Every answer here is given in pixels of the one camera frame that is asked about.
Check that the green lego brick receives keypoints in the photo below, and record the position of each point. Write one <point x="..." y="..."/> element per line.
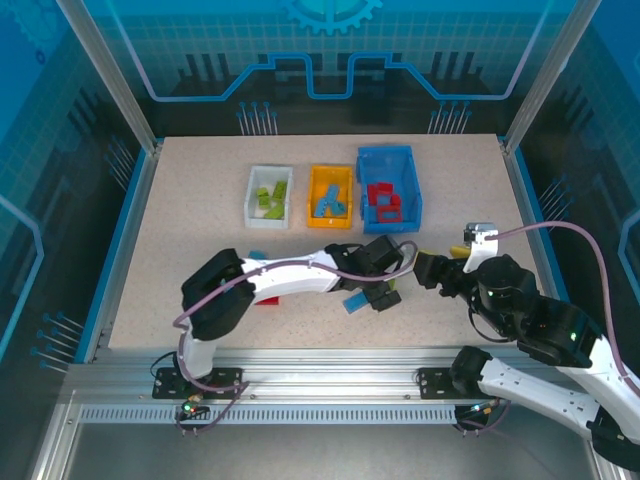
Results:
<point x="280" y="190"/>
<point x="393" y="285"/>
<point x="276" y="212"/>

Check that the orange plastic bin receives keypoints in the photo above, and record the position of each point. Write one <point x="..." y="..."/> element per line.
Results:
<point x="330" y="223"/>

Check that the red hollow frame lego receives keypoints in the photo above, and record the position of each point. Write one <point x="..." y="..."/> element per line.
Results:
<point x="379" y="215"/>

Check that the small square red lego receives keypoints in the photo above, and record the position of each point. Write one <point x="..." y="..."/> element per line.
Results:
<point x="395" y="201"/>

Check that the small blue lego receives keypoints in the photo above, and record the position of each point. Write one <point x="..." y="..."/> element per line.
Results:
<point x="340" y="208"/>

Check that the blue wedge lego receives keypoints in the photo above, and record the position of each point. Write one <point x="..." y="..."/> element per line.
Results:
<point x="257" y="255"/>

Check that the blue plastic bin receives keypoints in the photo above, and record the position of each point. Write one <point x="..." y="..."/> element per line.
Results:
<point x="385" y="160"/>

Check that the small green lego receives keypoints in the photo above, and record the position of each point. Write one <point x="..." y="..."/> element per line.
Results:
<point x="262" y="191"/>
<point x="264" y="202"/>

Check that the white plastic bin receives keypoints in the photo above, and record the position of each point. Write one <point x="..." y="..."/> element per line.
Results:
<point x="250" y="200"/>

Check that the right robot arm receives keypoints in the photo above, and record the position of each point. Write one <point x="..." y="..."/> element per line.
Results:
<point x="540" y="395"/>

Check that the blue printed side panel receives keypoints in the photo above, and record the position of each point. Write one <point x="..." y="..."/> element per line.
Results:
<point x="600" y="175"/>
<point x="40" y="200"/>

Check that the grey metal sheet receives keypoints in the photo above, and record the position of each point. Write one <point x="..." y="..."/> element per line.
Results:
<point x="320" y="455"/>

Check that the blue printed gear panel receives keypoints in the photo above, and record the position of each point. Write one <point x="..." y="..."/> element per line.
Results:
<point x="320" y="50"/>

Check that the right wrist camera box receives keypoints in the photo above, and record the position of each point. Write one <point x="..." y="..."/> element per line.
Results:
<point x="482" y="235"/>

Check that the aluminium side rail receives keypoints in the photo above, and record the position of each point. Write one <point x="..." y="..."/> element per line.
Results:
<point x="125" y="250"/>
<point x="530" y="200"/>

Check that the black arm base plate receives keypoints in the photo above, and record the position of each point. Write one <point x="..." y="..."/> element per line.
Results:
<point x="435" y="382"/>
<point x="225" y="382"/>

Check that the aluminium cross rail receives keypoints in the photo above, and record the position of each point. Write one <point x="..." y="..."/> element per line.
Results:
<point x="325" y="375"/>

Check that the aluminium frame post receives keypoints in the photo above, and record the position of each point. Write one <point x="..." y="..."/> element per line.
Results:
<point x="545" y="85"/>
<point x="115" y="85"/>

